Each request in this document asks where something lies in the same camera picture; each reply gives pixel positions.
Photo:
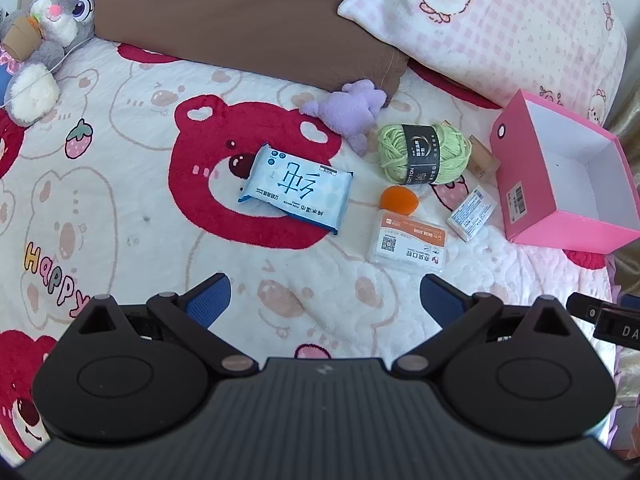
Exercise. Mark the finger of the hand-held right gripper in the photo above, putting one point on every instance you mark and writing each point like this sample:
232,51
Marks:
582,306

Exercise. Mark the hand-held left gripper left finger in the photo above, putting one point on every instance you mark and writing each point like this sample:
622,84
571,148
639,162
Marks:
210,297

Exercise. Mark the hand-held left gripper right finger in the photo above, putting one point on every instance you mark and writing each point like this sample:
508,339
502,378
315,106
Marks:
440,297

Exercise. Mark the white orange label packet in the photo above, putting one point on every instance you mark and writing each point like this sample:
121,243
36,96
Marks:
405,245

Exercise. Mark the small white carton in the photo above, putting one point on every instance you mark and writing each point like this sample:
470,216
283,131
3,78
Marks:
470,212

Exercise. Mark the orange makeup sponge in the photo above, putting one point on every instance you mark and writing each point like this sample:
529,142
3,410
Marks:
397,200

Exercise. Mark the pink cardboard box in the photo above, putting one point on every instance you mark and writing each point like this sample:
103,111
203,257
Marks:
530,185

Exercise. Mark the blue wet wipes pack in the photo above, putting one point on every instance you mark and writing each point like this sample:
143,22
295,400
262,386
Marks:
295,185

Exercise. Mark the foundation bottle with gold cap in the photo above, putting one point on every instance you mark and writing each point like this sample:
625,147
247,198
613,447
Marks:
482,162

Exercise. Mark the green yarn ball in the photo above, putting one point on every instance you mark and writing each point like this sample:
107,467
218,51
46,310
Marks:
395,155

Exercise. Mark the purple plush toy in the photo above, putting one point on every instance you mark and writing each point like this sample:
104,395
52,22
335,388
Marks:
350,110

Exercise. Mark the printed bear blanket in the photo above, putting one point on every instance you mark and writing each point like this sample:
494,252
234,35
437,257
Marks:
125,160

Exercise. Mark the pink checked pillow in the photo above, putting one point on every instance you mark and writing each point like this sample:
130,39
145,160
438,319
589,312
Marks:
500,25

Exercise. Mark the brown pillow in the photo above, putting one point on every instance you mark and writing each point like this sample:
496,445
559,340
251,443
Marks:
240,20

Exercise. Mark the grey bunny plush toy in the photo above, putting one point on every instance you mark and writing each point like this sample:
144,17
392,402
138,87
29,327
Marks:
60,5

